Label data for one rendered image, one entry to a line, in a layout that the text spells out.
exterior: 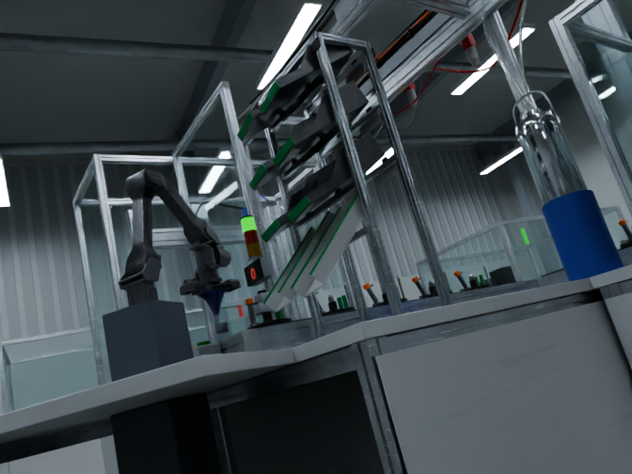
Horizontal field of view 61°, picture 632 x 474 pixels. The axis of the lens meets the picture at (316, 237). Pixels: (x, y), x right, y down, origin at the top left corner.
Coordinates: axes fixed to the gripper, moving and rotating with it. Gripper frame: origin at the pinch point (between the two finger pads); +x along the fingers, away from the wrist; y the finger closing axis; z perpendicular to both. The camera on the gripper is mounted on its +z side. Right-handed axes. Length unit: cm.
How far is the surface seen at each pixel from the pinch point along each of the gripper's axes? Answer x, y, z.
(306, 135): -29, 1, -51
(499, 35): -83, -108, -74
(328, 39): -56, -10, -58
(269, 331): 13.3, -1.6, -18.8
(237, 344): 14.6, 4.2, -11.6
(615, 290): 26, -43, -94
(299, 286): 6.0, 2.2, -37.1
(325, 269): 6, 6, -49
